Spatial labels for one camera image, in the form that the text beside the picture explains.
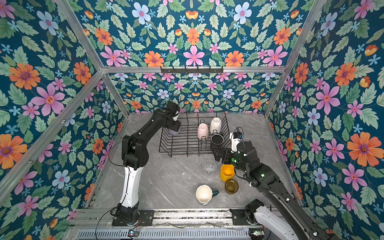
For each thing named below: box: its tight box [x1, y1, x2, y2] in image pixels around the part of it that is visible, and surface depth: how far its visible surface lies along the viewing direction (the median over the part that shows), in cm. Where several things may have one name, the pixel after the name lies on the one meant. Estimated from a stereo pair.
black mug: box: [210, 129, 224, 149], surface depth 92 cm
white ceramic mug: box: [209, 117, 222, 134], surface depth 101 cm
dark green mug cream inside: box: [195, 183, 219, 206], surface depth 75 cm
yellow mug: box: [220, 164, 235, 182], surface depth 86 cm
